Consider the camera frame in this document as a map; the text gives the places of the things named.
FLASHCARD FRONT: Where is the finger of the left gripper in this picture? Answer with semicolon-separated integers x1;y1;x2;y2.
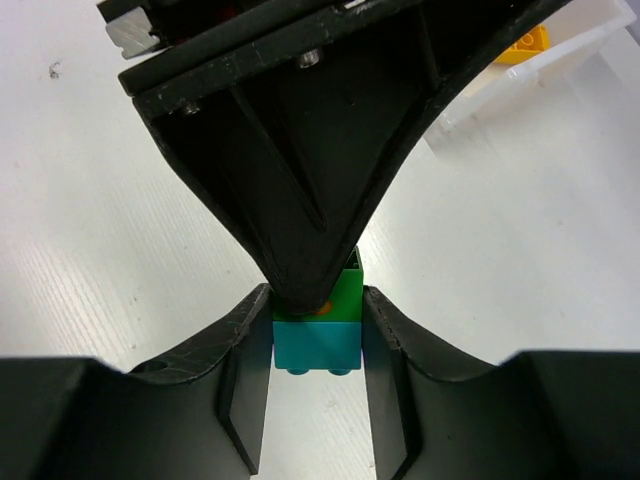
119;1;561;314

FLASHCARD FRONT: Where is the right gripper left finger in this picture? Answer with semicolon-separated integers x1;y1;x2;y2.
129;284;272;475

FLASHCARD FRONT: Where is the yellow round lego brick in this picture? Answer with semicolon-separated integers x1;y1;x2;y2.
494;25;551;66

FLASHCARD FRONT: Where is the clear plastic sorting tray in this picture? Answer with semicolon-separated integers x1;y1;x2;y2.
424;0;640;146

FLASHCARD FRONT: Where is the green yellow lego stack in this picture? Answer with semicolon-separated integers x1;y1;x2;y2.
273;247;364;323

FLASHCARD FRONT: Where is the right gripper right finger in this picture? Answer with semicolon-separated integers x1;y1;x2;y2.
363;286;510;479

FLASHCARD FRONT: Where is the cyan lego stack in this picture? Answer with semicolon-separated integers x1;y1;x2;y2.
273;321;362;376

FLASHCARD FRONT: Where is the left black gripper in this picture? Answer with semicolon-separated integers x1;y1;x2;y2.
96;0;371;60

